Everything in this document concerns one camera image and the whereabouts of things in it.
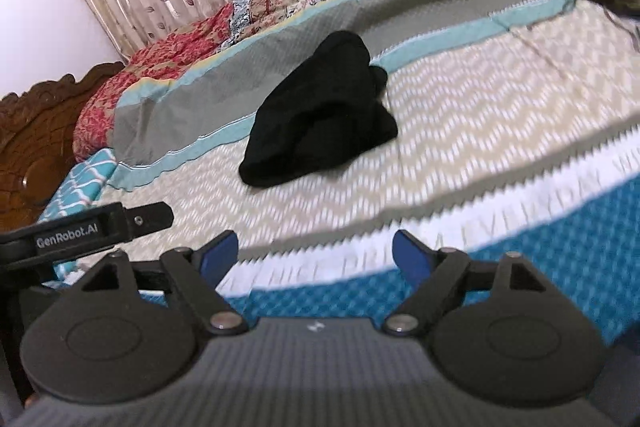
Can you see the patterned bed sheet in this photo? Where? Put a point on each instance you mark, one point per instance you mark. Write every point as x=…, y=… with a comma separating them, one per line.
x=500, y=107

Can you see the teal lattice pillow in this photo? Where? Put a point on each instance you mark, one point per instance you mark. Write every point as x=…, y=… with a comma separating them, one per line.
x=80, y=187

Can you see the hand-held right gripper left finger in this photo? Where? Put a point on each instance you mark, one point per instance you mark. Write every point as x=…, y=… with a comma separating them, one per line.
x=217, y=257

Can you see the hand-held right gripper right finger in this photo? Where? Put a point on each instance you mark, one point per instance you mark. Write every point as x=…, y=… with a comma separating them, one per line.
x=412, y=257

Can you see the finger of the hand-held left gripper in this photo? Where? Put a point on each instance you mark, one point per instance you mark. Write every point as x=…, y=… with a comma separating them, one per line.
x=155, y=217

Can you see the red floral quilt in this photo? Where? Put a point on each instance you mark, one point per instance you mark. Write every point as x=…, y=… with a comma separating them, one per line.
x=165, y=57

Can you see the black pants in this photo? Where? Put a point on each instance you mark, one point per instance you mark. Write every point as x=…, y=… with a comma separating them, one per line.
x=320, y=117

